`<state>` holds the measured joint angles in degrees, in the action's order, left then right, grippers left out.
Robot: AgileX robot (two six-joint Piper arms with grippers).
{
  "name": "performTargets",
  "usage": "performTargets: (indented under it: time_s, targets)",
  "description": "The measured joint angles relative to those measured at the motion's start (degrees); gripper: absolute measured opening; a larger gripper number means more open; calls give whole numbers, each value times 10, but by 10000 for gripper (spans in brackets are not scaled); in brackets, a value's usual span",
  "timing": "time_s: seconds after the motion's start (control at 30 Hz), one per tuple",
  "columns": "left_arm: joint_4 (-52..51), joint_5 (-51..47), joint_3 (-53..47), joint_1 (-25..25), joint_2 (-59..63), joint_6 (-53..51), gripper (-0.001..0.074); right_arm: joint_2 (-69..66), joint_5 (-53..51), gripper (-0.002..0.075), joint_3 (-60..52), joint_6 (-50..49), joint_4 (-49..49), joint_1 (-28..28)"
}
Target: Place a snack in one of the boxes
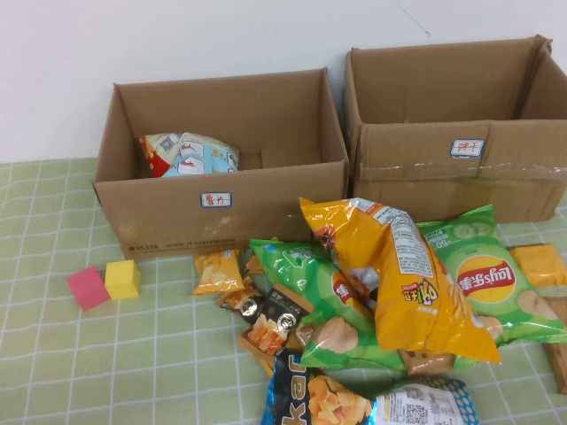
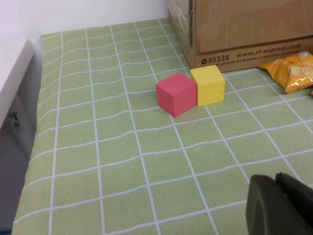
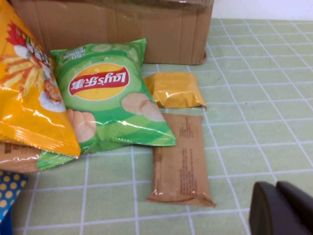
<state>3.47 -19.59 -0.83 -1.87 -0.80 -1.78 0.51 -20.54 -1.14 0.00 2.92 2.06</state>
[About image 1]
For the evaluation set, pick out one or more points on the orange biscuit packet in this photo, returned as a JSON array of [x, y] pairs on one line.
[[540, 265]]

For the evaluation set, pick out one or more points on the taped cardboard box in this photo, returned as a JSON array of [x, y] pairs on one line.
[[421, 186]]

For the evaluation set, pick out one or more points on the large yellow chips bag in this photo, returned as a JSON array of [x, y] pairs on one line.
[[398, 301]]

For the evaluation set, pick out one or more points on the white label with red writing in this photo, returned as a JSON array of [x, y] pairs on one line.
[[216, 199], [468, 147]]

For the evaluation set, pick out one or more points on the white blue red snack bag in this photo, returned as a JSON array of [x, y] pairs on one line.
[[190, 155]]

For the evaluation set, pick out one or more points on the green crumpled Lay's chips bag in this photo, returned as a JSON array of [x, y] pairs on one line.
[[301, 274]]

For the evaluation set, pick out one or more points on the cardboard box with express print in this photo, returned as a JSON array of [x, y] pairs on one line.
[[177, 221]]

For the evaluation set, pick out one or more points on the green checkered tablecloth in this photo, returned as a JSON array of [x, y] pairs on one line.
[[111, 363]]

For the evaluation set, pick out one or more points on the green cucumber Lay's chips bag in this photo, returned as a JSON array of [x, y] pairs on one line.
[[478, 257]]

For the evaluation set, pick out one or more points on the small yellow cracker packet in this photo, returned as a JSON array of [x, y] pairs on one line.
[[217, 272]]

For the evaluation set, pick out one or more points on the black gold snack packet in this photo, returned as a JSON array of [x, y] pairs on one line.
[[266, 334], [248, 305]]

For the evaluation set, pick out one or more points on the yellow foam cube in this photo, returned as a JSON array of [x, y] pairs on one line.
[[121, 281]]

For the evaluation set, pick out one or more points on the pink foam cube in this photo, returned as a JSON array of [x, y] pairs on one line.
[[88, 290]]

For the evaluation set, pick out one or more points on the blue dotted shrimp chips bag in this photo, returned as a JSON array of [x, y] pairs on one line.
[[319, 398]]

